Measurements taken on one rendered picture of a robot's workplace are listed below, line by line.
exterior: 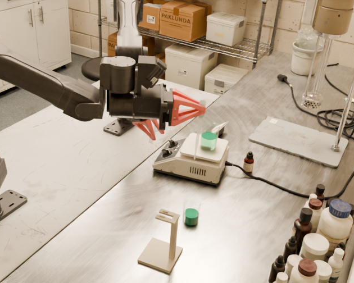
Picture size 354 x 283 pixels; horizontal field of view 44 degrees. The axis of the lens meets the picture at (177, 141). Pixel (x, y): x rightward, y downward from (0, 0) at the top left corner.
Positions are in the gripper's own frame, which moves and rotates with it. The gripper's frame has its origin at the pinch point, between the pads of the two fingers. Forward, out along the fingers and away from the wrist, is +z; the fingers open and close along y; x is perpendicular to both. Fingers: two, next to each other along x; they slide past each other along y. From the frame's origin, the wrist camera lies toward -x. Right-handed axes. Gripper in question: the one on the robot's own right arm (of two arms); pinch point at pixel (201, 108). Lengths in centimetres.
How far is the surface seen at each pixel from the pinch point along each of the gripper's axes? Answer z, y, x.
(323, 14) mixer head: 37, 38, -13
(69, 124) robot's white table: -37, 48, 33
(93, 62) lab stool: -44, 171, 58
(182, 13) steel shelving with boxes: 13, 247, 45
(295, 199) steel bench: 30.8, 9.7, 31.6
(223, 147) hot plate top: 11.0, 22.0, 23.2
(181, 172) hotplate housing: -0.8, 18.0, 29.9
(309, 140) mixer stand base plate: 44, 41, 30
